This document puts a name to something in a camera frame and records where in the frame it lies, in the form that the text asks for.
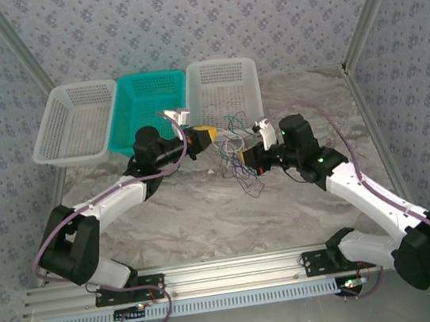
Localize white perforated plastic basket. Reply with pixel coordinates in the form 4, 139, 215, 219
179, 53, 267, 144
22, 76, 129, 174

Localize white slotted cable duct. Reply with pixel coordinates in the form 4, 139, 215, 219
40, 277, 345, 322

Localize aluminium table side rail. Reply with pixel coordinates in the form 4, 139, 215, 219
341, 52, 430, 322
0, 165, 90, 322

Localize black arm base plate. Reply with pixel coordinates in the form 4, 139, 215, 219
300, 241, 378, 280
92, 271, 168, 309

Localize thin wires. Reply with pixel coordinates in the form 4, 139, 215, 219
230, 154, 268, 203

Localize small black controller board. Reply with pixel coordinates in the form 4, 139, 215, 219
113, 303, 149, 322
337, 274, 370, 297

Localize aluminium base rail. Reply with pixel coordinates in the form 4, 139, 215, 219
19, 236, 379, 321

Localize teal perforated plastic basket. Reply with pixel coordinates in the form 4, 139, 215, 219
98, 67, 197, 161

